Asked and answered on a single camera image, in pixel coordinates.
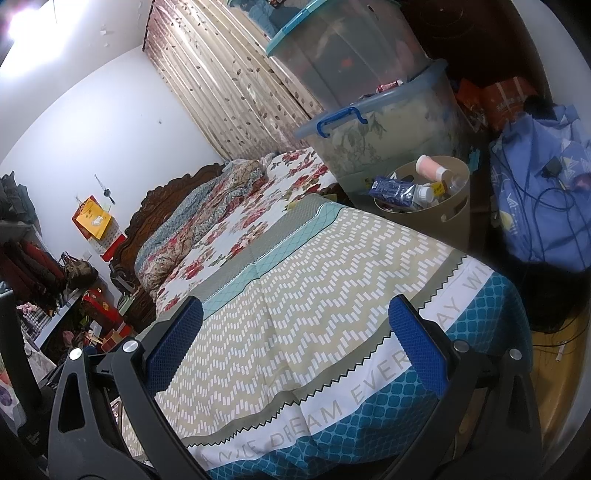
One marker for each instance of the checkered cloth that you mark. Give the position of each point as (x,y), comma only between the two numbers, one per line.
(34,318)

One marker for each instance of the clear storage box blue lid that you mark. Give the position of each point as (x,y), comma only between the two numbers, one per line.
(369,147)

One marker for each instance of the folded dark red clothes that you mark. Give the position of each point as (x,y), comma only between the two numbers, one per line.
(32,267)

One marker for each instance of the beige plastic bin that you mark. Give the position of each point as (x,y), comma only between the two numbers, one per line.
(429,210)

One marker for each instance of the ceiling light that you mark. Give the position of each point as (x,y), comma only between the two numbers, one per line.
(23,18)

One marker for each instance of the leaf print curtain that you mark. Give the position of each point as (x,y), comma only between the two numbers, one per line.
(221,69)

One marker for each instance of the dark wooden cabinet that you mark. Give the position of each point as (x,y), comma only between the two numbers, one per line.
(461,32)

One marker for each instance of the red gift bag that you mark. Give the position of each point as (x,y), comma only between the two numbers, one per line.
(104,309)

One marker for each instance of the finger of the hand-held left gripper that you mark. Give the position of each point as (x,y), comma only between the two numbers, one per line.
(18,360)

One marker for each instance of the brown handbag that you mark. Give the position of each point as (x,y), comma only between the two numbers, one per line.
(78,272)

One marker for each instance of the hanging wall ornament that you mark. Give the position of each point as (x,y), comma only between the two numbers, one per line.
(107,191)

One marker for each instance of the blue white drink carton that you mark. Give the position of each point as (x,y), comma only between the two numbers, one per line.
(392,189)

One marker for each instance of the yellow wall calendar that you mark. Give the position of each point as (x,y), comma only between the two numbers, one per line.
(92,219)

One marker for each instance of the orange cardboard box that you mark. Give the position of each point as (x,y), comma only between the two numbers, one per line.
(503,99)

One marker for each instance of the blue printed cloth bag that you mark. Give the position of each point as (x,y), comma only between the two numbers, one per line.
(531,221)

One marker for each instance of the white floral bedsheet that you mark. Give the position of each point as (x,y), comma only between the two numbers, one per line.
(240,226)

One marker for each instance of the pink plastic cup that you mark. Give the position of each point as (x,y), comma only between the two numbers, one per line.
(431,166)

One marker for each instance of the carved wooden headboard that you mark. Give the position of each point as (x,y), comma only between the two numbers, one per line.
(152,198)

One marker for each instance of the floral pillow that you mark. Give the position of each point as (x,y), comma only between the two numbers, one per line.
(184,221)

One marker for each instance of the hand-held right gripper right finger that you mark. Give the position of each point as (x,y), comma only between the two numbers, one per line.
(418,350)

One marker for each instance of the grey storage shelf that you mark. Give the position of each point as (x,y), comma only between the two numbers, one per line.
(60,314)

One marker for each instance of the dark hanging clothes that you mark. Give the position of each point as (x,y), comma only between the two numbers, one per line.
(16,198)

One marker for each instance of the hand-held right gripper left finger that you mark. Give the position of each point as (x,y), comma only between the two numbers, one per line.
(173,346)

